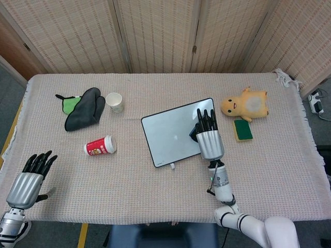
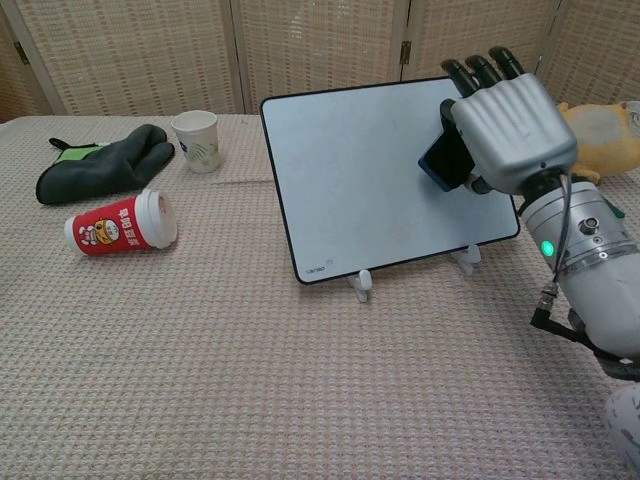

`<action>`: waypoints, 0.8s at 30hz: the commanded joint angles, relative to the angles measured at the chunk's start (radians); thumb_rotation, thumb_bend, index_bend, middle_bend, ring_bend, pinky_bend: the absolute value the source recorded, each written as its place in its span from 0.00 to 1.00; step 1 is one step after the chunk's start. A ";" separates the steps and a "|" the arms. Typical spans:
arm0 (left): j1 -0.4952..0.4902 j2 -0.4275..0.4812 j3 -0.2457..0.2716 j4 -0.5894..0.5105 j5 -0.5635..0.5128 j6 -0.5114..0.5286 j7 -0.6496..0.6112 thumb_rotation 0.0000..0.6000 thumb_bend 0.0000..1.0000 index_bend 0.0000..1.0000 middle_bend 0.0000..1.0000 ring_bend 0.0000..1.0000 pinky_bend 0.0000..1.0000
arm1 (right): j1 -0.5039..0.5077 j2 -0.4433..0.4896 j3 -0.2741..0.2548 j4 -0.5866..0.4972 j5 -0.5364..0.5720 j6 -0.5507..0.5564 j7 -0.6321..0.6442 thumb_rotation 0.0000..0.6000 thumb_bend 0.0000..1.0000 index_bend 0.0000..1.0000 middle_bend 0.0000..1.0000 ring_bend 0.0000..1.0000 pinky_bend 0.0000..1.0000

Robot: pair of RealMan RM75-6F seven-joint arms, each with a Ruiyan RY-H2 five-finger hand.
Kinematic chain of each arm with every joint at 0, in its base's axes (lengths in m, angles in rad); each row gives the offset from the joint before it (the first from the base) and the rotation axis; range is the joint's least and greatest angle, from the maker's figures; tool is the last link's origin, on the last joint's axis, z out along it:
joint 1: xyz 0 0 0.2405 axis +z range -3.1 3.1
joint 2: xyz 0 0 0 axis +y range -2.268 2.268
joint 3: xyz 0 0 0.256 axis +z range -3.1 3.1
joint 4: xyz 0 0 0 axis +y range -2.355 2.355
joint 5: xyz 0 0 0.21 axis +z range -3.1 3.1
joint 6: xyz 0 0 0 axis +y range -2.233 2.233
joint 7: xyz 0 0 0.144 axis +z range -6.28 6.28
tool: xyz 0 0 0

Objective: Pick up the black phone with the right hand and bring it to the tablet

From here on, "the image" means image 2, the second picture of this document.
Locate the white plastic board stand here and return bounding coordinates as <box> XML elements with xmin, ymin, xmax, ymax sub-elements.
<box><xmin>347</xmin><ymin>242</ymin><xmax>483</xmax><ymax>304</ymax></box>

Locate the red cup with white lid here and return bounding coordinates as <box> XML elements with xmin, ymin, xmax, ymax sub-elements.
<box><xmin>63</xmin><ymin>188</ymin><xmax>178</xmax><ymax>258</ymax></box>

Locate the yellow plush toy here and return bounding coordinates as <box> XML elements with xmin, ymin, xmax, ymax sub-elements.
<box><xmin>555</xmin><ymin>100</ymin><xmax>640</xmax><ymax>184</ymax></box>

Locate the white board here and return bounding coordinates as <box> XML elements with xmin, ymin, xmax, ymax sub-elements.
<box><xmin>259</xmin><ymin>75</ymin><xmax>521</xmax><ymax>287</ymax></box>

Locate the beige waffle tablecloth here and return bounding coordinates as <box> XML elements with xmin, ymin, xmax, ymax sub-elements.
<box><xmin>0</xmin><ymin>112</ymin><xmax>640</xmax><ymax>480</ymax></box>

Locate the black board eraser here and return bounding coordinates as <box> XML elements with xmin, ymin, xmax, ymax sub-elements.
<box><xmin>417</xmin><ymin>119</ymin><xmax>477</xmax><ymax>192</ymax></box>

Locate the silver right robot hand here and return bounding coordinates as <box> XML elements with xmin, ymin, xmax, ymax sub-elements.
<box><xmin>438</xmin><ymin>46</ymin><xmax>580</xmax><ymax>197</ymax></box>

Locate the woven rattan folding screen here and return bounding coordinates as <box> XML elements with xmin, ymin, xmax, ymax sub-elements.
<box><xmin>0</xmin><ymin>0</ymin><xmax>640</xmax><ymax>125</ymax></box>

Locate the white paper cup green print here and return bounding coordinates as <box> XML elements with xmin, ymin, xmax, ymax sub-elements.
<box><xmin>170</xmin><ymin>110</ymin><xmax>221</xmax><ymax>175</ymax></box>

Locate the dark grey oven mitt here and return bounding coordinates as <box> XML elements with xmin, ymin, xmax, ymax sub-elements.
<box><xmin>35</xmin><ymin>123</ymin><xmax>177</xmax><ymax>206</ymax></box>

